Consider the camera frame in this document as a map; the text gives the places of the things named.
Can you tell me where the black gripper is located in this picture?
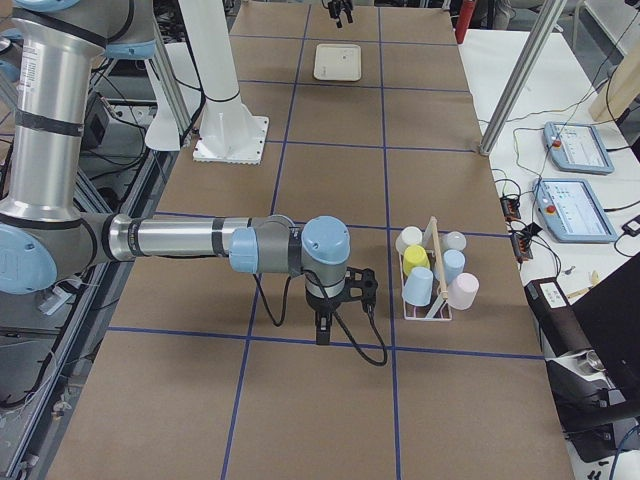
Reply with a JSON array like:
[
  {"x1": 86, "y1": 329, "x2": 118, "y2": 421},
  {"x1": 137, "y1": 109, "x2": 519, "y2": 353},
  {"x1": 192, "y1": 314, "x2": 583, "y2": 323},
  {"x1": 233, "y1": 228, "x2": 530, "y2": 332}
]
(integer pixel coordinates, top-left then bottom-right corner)
[
  {"x1": 305, "y1": 282, "x2": 356, "y2": 346},
  {"x1": 322, "y1": 0, "x2": 353, "y2": 28}
]

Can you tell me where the light blue cup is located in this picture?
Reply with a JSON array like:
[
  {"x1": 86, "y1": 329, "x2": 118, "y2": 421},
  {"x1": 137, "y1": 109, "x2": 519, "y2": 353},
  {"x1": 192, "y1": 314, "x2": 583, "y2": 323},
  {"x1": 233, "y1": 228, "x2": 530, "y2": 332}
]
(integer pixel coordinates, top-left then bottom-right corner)
[
  {"x1": 433, "y1": 249, "x2": 466, "y2": 284},
  {"x1": 402, "y1": 267, "x2": 434, "y2": 307}
]

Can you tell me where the yellow plastic cup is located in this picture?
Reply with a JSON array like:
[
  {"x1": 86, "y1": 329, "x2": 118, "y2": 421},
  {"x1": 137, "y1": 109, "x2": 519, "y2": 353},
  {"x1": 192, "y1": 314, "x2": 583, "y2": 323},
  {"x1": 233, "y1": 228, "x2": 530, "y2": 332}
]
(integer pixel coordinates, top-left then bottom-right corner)
[{"x1": 402, "y1": 244, "x2": 430, "y2": 277}]

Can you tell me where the pale green plastic cup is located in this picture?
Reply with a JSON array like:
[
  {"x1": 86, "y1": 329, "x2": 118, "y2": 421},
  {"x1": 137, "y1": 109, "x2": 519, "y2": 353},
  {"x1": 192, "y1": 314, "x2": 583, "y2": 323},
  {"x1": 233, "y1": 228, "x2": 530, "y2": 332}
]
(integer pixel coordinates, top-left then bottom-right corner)
[{"x1": 395, "y1": 226, "x2": 423, "y2": 255}]

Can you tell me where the pink plastic cup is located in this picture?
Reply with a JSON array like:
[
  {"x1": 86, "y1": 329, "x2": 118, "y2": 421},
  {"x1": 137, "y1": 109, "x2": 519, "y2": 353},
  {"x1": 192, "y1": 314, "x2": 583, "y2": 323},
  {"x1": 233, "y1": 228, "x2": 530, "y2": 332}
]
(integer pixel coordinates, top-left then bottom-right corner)
[{"x1": 448, "y1": 272, "x2": 479, "y2": 310}]

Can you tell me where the grey plastic cup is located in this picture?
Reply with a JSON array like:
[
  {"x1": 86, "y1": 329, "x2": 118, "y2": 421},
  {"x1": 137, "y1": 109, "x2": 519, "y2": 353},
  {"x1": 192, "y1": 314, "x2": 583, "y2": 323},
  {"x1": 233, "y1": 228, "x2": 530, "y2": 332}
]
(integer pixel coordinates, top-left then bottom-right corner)
[{"x1": 442, "y1": 231, "x2": 467, "y2": 251}]

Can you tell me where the cream serving tray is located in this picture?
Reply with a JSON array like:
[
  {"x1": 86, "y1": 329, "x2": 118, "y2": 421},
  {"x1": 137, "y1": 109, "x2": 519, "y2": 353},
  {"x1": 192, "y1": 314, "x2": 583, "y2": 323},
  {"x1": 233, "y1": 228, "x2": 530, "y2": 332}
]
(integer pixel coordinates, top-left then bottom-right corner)
[{"x1": 313, "y1": 43, "x2": 362, "y2": 82}]

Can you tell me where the red fire extinguisher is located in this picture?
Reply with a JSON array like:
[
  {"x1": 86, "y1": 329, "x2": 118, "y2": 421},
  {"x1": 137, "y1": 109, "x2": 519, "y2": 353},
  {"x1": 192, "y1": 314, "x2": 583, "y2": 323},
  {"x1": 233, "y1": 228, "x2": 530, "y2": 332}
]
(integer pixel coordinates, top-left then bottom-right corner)
[{"x1": 454, "y1": 0, "x2": 476, "y2": 45}]

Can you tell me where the teach pendant far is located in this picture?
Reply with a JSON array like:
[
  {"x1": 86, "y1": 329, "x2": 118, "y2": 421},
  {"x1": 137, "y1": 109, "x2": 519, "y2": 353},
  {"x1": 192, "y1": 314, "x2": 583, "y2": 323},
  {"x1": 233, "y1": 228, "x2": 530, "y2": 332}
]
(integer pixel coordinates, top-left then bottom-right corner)
[{"x1": 543, "y1": 122, "x2": 615, "y2": 175}]

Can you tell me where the teach pendant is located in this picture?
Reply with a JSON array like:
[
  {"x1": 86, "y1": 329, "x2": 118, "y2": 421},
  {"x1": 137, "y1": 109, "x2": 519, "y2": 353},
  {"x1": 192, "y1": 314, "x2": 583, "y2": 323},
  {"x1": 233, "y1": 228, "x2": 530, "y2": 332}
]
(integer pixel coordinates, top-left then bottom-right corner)
[
  {"x1": 533, "y1": 178, "x2": 617, "y2": 244},
  {"x1": 543, "y1": 122, "x2": 615, "y2": 175}
]

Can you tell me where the teach pendant near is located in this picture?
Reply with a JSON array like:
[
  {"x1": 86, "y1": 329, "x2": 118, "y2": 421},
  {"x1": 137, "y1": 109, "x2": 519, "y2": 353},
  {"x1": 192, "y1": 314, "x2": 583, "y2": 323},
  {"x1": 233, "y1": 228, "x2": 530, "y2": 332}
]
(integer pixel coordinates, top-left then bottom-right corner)
[{"x1": 533, "y1": 178, "x2": 617, "y2": 244}]

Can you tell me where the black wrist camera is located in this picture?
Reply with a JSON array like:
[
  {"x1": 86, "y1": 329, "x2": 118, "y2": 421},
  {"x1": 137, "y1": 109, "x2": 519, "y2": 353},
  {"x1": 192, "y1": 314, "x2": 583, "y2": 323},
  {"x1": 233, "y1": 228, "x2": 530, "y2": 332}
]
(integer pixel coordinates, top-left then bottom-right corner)
[{"x1": 345, "y1": 267, "x2": 378, "y2": 313}]

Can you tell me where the black braided cable right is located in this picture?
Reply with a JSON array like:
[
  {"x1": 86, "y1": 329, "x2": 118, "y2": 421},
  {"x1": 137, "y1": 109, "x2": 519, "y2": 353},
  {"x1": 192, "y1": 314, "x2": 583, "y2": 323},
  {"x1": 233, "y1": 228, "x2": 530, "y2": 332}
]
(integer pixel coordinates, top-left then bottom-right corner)
[{"x1": 252, "y1": 269, "x2": 389, "y2": 367}]

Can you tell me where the white wire cup rack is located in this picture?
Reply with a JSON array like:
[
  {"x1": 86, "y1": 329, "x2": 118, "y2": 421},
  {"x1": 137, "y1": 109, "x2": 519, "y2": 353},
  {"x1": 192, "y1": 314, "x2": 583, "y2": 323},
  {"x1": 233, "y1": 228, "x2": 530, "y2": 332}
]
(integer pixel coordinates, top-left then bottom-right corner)
[{"x1": 398, "y1": 216, "x2": 452, "y2": 322}]

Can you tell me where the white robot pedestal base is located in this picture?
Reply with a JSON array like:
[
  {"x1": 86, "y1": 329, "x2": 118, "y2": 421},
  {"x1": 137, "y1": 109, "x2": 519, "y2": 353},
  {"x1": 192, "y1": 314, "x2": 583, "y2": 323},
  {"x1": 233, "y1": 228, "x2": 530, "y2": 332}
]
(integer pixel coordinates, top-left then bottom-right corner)
[{"x1": 144, "y1": 0, "x2": 271, "y2": 165}]

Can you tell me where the aluminium frame post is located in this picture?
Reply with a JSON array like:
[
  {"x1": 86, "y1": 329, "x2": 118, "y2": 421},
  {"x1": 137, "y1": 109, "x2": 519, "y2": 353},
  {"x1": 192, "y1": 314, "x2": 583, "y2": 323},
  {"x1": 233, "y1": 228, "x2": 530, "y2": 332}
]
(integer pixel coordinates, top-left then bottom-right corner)
[{"x1": 479, "y1": 0, "x2": 567, "y2": 156}]

